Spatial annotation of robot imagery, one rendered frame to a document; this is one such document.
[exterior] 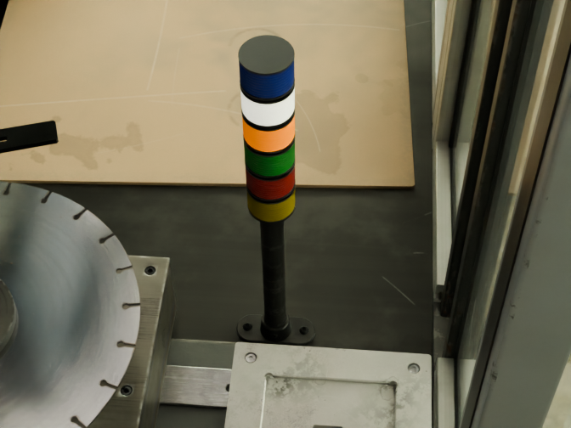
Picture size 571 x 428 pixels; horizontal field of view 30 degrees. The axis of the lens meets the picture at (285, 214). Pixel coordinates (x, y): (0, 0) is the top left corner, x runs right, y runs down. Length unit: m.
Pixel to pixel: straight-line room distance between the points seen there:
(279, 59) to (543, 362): 0.42
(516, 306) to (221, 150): 0.89
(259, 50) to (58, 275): 0.29
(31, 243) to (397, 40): 0.66
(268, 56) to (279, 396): 0.31
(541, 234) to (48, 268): 0.64
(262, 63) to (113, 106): 0.58
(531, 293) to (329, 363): 0.53
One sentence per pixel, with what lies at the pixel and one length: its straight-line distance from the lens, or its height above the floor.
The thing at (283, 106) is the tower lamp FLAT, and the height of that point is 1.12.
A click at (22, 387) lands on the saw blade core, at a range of 0.94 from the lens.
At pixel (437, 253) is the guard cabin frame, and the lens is 1.19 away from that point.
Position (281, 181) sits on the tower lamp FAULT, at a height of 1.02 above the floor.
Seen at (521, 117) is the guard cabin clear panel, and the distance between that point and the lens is 0.78.
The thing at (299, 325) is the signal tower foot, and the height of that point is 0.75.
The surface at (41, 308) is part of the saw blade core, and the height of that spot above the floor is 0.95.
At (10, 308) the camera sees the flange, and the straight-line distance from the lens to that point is 0.97.
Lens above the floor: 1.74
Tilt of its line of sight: 51 degrees down
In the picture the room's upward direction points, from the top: 1 degrees counter-clockwise
